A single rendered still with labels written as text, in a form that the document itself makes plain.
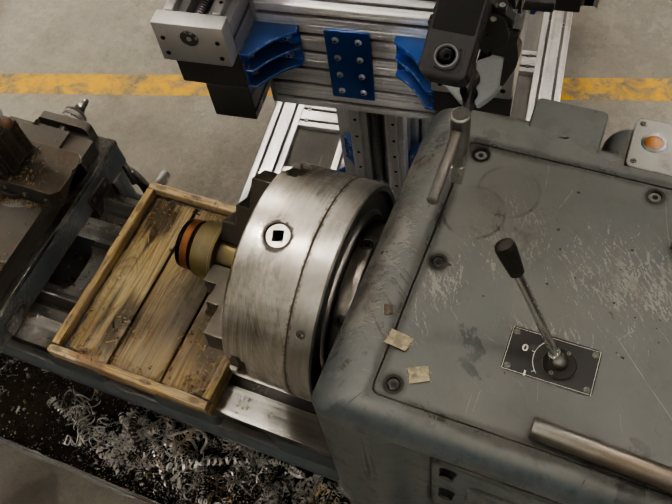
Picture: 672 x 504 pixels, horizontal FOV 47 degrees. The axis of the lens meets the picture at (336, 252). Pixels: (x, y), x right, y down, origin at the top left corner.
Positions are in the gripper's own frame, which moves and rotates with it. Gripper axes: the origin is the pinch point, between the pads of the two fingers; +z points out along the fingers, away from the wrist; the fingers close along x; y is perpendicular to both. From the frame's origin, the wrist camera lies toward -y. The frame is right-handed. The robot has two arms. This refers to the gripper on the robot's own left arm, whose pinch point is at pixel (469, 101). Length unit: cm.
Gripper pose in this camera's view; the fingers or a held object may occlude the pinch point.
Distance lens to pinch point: 85.8
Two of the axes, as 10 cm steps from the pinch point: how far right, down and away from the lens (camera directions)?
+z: 1.1, 5.1, 8.5
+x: -9.3, -2.5, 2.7
